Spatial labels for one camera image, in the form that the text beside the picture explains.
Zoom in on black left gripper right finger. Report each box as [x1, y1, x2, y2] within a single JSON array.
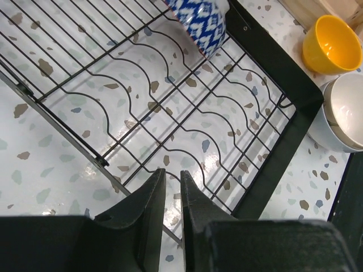
[[180, 171, 354, 271]]

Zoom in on black wire dish rack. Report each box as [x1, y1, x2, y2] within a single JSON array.
[[1, 1, 323, 243]]

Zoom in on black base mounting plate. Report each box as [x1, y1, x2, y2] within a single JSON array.
[[327, 151, 363, 241]]

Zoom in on blue zigzag pattern bowl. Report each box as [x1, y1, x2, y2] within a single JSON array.
[[164, 0, 230, 58]]

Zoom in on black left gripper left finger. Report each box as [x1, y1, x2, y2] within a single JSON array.
[[94, 168, 166, 271]]

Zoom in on yellow bowl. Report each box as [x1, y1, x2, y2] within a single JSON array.
[[302, 15, 362, 75]]

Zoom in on white ceramic bowl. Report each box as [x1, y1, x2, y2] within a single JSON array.
[[308, 73, 362, 153]]

